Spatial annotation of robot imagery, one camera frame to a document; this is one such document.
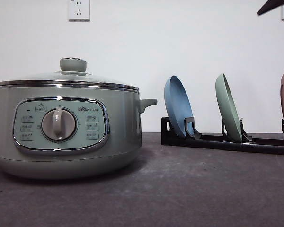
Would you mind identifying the glass steamer lid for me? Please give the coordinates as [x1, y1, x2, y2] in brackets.
[0, 57, 140, 92]

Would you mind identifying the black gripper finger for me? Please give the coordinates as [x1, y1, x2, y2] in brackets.
[257, 0, 284, 16]

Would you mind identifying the green plate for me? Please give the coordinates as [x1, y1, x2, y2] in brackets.
[215, 73, 242, 142]

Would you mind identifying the black dish rack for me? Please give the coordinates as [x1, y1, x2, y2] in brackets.
[161, 117, 284, 155]

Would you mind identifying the blue plate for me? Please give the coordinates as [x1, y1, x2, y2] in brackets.
[164, 75, 193, 136]

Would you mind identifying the white wall socket left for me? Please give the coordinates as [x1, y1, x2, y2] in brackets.
[69, 0, 90, 22]

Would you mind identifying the green electric steamer pot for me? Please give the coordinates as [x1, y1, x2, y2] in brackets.
[0, 85, 158, 180]

